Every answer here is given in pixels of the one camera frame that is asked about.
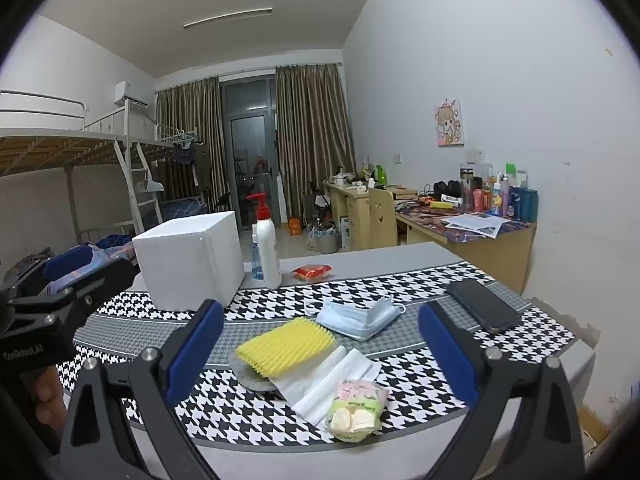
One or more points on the green bottle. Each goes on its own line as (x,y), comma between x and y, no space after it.
(381,175)

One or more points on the wooden smiley chair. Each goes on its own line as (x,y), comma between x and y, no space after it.
(382,217)

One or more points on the blue plaid quilt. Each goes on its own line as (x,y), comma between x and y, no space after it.
(112,246)

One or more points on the red snack packet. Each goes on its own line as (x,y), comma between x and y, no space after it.
(312,272)

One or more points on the large white metal bunk bed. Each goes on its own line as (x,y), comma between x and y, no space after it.
(60,140)

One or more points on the green pink tissue packet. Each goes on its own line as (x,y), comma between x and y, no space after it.
(357,405)

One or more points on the blue face mask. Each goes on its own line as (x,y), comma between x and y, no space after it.
(357,320)

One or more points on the white air conditioner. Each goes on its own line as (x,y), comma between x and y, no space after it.
(131,94)

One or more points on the white pump bottle red top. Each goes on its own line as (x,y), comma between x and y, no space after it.
(267,255)

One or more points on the white paper towel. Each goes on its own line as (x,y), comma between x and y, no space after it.
(325,380)

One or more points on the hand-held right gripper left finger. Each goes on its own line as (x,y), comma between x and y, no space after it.
(196,350)

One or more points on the black headphones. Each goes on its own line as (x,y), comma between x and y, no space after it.
(447,190)

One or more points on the narrow brown curtain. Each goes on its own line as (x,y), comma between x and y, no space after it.
(190,125)

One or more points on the wall socket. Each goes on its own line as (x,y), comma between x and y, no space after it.
(474,155)

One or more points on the small blue spray bottle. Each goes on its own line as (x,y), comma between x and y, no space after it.
(256,266)

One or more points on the ceiling tube light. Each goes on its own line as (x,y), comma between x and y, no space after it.
(227,18)

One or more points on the plain wooden desk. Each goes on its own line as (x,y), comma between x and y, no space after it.
(350,205)

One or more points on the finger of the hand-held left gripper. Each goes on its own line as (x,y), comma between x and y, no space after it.
(107,280)
(67,262)

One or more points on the grey cloth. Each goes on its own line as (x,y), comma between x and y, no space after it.
(250,381)

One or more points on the printed paper sheets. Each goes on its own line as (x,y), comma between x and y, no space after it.
(475,224)

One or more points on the houndstooth table mat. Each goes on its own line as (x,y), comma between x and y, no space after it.
(425,410)

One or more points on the black smartphone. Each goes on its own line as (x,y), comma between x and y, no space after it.
(482,305)

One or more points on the yellow tube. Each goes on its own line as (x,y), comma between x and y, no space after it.
(441,205)

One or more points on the cartoon wall poster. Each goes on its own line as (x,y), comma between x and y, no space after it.
(451,124)

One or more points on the black folding chair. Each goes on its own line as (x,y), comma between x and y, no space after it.
(220,201)

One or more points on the row of toiletry bottles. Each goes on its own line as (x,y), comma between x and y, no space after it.
(500,195)

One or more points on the grey bucket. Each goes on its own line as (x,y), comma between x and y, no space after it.
(328,242)

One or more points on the wooden desk with patterned cover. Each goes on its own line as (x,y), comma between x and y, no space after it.
(500,260)

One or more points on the person's left hand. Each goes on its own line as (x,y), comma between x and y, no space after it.
(47,395)

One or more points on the small white metal bunk bed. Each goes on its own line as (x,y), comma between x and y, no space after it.
(182,206)

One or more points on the wide brown curtain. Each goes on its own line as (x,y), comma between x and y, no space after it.
(312,135)

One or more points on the white foam box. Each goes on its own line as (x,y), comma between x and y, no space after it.
(185,260)

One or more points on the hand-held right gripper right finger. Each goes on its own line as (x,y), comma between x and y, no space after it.
(447,355)

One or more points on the white carton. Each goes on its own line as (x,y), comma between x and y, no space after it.
(345,235)

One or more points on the dark hanging clothes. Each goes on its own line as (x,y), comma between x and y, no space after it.
(184,155)

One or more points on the yellow ridged sponge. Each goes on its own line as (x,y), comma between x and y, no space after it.
(285,347)

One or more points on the glass balcony door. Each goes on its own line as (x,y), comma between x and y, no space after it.
(247,150)

